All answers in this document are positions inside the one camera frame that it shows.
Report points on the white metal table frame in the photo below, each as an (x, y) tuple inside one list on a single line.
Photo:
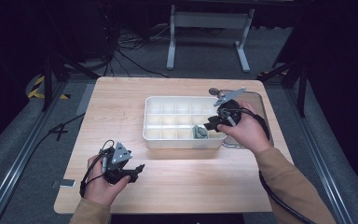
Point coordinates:
[(209, 20)]

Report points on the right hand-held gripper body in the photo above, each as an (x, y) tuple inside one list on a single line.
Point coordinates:
[(230, 113)]

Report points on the person's right hand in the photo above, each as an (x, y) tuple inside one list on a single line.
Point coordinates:
[(250, 133)]

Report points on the yellow black striped tape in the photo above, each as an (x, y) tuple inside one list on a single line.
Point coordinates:
[(36, 91)]

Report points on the grey metal floor rail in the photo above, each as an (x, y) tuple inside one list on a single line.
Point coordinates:
[(320, 161), (18, 161)]

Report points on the person's left hand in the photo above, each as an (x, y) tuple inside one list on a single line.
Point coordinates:
[(101, 189)]

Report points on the small silver metal plate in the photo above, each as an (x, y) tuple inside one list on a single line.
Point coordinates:
[(64, 183)]

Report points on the black metal stand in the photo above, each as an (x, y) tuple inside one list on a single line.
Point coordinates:
[(301, 84), (48, 81)]

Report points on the small grey round knob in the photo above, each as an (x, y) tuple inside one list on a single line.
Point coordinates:
[(213, 91)]

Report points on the light green sock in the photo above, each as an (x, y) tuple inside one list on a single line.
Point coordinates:
[(200, 132)]

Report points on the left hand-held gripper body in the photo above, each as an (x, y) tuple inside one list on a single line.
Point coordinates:
[(118, 155)]

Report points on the white divided storage box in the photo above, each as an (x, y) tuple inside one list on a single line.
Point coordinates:
[(167, 141)]

